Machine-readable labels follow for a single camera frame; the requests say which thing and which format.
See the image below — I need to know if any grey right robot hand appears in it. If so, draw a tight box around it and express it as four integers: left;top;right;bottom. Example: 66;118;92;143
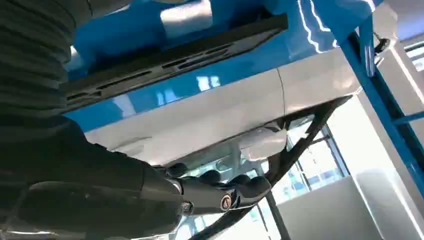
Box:
0;115;273;240

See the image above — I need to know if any silver sheet metal panel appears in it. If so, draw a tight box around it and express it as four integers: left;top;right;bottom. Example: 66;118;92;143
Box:
85;48;360;167

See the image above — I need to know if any blue metal rack frame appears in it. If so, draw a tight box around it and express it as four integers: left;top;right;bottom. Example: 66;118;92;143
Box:
64;0;424;190

